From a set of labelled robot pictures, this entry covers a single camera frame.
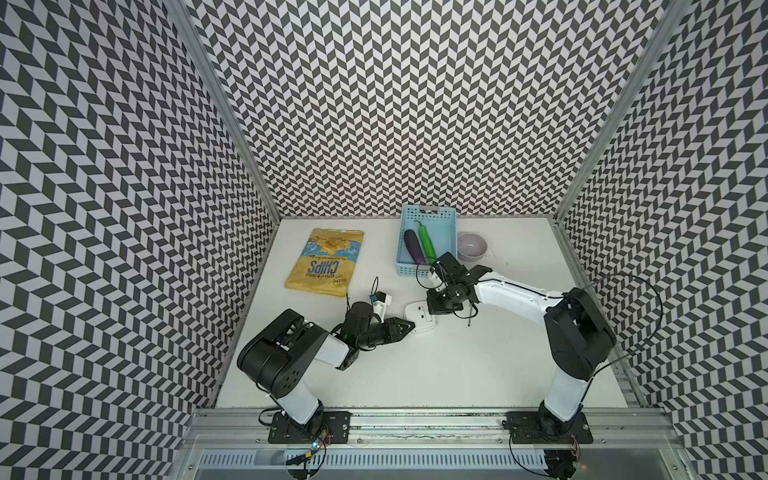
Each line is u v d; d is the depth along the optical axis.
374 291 0.87
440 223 1.16
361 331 0.72
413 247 1.07
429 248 1.08
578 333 0.48
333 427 0.73
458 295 0.66
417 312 0.89
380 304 0.84
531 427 0.73
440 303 0.79
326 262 1.02
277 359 0.46
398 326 0.81
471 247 1.06
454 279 0.70
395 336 0.79
